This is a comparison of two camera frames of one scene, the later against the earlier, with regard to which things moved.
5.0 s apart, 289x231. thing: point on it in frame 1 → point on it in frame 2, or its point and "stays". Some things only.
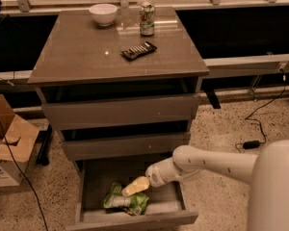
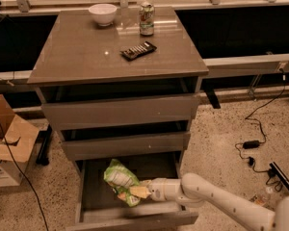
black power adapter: [249, 144] stays
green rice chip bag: [133, 204] → [120, 179]
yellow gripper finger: [139, 185] → [140, 192]
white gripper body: [156, 174] → [158, 189]
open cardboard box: [22, 138] stays
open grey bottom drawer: [166, 204] stays
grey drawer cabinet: [121, 102] stays
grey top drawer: [103, 113] stays
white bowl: [103, 13] stays
